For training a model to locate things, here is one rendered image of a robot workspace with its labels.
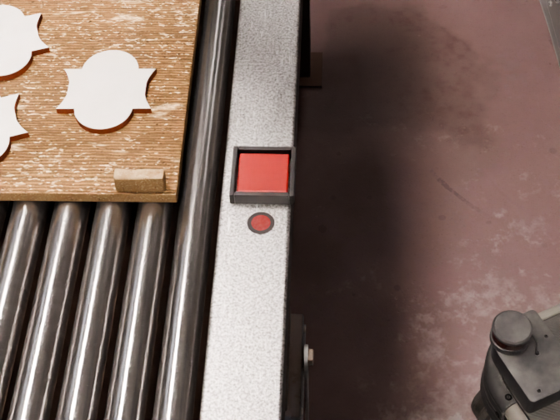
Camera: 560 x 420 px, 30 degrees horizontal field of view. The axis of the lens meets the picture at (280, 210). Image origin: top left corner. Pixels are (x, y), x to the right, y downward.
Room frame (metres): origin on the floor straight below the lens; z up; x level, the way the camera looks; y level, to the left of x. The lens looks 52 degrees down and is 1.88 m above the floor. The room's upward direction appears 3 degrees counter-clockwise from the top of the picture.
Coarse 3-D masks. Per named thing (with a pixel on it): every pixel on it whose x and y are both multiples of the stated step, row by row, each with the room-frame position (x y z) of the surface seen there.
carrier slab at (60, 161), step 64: (0, 0) 1.11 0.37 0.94; (64, 0) 1.11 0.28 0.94; (128, 0) 1.10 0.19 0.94; (192, 0) 1.09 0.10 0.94; (64, 64) 0.98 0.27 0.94; (192, 64) 0.97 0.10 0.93; (64, 128) 0.87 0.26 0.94; (128, 128) 0.86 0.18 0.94; (0, 192) 0.77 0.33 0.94; (64, 192) 0.77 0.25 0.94; (128, 192) 0.76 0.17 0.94
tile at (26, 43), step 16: (0, 16) 1.07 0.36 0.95; (16, 16) 1.07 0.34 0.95; (32, 16) 1.07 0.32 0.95; (0, 32) 1.04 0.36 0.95; (16, 32) 1.03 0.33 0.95; (32, 32) 1.03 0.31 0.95; (0, 48) 1.01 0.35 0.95; (16, 48) 1.00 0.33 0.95; (32, 48) 1.00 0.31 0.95; (48, 48) 1.00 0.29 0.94; (0, 64) 0.98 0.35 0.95; (16, 64) 0.97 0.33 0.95; (0, 80) 0.96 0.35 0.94
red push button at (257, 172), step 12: (240, 156) 0.82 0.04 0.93; (252, 156) 0.82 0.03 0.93; (264, 156) 0.82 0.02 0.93; (276, 156) 0.81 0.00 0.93; (288, 156) 0.81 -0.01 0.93; (240, 168) 0.80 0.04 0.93; (252, 168) 0.80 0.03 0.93; (264, 168) 0.80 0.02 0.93; (276, 168) 0.80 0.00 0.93; (288, 168) 0.80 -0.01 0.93; (240, 180) 0.78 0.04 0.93; (252, 180) 0.78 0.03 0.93; (264, 180) 0.78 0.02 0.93; (276, 180) 0.78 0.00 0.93
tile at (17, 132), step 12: (12, 96) 0.92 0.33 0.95; (0, 108) 0.90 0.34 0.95; (12, 108) 0.90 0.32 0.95; (0, 120) 0.88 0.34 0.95; (12, 120) 0.88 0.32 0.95; (0, 132) 0.86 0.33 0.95; (12, 132) 0.86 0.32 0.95; (24, 132) 0.86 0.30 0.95; (0, 144) 0.84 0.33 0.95; (0, 156) 0.82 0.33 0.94
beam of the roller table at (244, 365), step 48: (240, 0) 1.12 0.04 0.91; (288, 0) 1.11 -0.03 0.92; (240, 48) 1.02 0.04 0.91; (288, 48) 1.01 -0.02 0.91; (240, 96) 0.93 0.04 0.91; (288, 96) 0.93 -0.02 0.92; (240, 144) 0.85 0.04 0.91; (288, 144) 0.84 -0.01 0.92; (240, 240) 0.70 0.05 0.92; (288, 240) 0.70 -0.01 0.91; (240, 288) 0.64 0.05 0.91; (288, 288) 0.64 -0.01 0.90; (240, 336) 0.58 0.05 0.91; (240, 384) 0.52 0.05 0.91
